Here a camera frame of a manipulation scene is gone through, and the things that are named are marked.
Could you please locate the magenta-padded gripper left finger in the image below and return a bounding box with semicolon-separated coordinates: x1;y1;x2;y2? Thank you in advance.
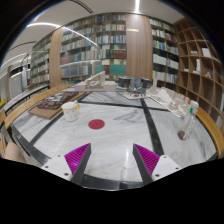
41;143;92;185

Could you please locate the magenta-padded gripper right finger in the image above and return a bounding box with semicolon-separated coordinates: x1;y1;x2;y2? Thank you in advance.
133;143;183;185

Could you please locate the clear plastic drink bottle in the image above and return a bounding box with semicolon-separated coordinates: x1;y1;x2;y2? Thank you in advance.
177;99;200;141

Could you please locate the flat round red coaster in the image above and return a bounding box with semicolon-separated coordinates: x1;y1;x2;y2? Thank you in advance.
88;119;106;131

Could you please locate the white cup with yellow rim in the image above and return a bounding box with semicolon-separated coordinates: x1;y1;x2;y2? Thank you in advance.
61;101;81;122

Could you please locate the brown model on wooden board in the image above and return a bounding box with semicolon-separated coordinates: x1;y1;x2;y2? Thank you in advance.
28;91;88;120

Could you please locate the person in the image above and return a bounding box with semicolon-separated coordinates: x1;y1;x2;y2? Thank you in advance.
3;141;27;164

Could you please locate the white city block model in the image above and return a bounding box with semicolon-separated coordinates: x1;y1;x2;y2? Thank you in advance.
146;78;198;118

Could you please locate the curved wooden slat bench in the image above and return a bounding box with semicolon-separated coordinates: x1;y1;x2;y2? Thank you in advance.
0;83;74;158
196;105;224;159

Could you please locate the dark grey building model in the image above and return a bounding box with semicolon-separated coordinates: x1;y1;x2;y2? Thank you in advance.
117;76;153;100

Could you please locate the beige architectural building model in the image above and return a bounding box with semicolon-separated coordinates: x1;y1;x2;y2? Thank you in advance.
63;71;118;93

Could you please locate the wooden cubby shelf unit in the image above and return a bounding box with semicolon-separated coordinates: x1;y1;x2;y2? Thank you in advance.
173;16;224;134

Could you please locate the straight ceiling light strip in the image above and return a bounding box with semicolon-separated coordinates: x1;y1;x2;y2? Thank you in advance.
133;0;142;14

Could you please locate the tall wooden bookshelf wall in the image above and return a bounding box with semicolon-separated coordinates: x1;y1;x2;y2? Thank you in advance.
21;13;181;91

